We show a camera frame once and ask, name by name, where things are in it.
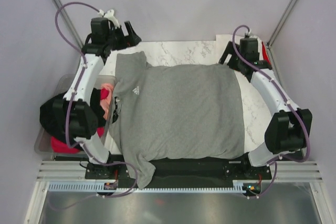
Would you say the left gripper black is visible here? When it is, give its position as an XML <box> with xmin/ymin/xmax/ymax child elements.
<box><xmin>107</xmin><ymin>22</ymin><xmax>142</xmax><ymax>52</ymax></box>

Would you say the grey t shirt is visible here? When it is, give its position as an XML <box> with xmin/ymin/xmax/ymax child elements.
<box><xmin>109</xmin><ymin>52</ymin><xmax>245</xmax><ymax>189</ymax></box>

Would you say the clear plastic bin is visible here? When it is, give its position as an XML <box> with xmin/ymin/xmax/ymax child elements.
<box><xmin>34</xmin><ymin>74</ymin><xmax>117</xmax><ymax>157</ymax></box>

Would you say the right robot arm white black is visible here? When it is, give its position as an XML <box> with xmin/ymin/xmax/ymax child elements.
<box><xmin>219</xmin><ymin>36</ymin><xmax>312</xmax><ymax>179</ymax></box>

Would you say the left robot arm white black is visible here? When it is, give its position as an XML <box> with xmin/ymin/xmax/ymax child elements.
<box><xmin>52</xmin><ymin>17</ymin><xmax>142</xmax><ymax>178</ymax></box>

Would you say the white folded t shirt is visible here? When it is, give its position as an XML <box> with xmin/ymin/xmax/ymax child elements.
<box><xmin>215</xmin><ymin>34</ymin><xmax>263</xmax><ymax>60</ymax></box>

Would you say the red folded t shirt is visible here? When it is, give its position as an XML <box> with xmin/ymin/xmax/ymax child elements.
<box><xmin>261</xmin><ymin>41</ymin><xmax>271</xmax><ymax>65</ymax></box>

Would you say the peach t shirt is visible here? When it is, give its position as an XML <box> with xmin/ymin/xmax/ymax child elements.
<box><xmin>100</xmin><ymin>83</ymin><xmax>114</xmax><ymax>120</ymax></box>

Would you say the black t shirt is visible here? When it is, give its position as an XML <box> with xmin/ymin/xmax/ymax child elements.
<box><xmin>39</xmin><ymin>88</ymin><xmax>108</xmax><ymax>143</ymax></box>

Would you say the magenta t shirt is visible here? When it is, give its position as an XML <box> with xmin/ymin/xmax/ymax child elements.
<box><xmin>49</xmin><ymin>89</ymin><xmax>111</xmax><ymax>154</ymax></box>

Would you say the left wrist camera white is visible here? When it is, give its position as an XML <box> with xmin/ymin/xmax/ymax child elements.
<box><xmin>98</xmin><ymin>9</ymin><xmax>121</xmax><ymax>28</ymax></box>

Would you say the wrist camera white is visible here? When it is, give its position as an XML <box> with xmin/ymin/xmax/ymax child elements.
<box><xmin>98</xmin><ymin>9</ymin><xmax>121</xmax><ymax>28</ymax></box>
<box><xmin>244</xmin><ymin>30</ymin><xmax>253</xmax><ymax>38</ymax></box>

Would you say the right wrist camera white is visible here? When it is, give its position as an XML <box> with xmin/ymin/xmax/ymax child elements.
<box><xmin>244</xmin><ymin>30</ymin><xmax>253</xmax><ymax>38</ymax></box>

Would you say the left aluminium frame post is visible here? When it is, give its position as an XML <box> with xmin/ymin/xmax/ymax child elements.
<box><xmin>51</xmin><ymin>0</ymin><xmax>83</xmax><ymax>47</ymax></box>

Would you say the aluminium frame post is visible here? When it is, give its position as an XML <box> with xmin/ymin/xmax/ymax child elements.
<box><xmin>51</xmin><ymin>0</ymin><xmax>83</xmax><ymax>47</ymax></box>
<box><xmin>266</xmin><ymin>0</ymin><xmax>299</xmax><ymax>49</ymax></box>

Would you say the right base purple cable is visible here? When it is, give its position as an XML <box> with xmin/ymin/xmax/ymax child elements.
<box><xmin>243</xmin><ymin>162</ymin><xmax>278</xmax><ymax>200</ymax></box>

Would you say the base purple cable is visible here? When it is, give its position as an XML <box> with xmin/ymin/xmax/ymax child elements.
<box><xmin>96</xmin><ymin>162</ymin><xmax>140</xmax><ymax>200</ymax></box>
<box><xmin>243</xmin><ymin>162</ymin><xmax>278</xmax><ymax>200</ymax></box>

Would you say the right aluminium frame post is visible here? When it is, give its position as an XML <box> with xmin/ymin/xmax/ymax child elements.
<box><xmin>266</xmin><ymin>0</ymin><xmax>299</xmax><ymax>49</ymax></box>

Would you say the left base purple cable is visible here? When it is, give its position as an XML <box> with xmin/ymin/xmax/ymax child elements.
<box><xmin>96</xmin><ymin>162</ymin><xmax>140</xmax><ymax>200</ymax></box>

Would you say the white slotted cable duct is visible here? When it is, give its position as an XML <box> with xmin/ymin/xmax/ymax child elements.
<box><xmin>48</xmin><ymin>181</ymin><xmax>246</xmax><ymax>193</ymax></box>

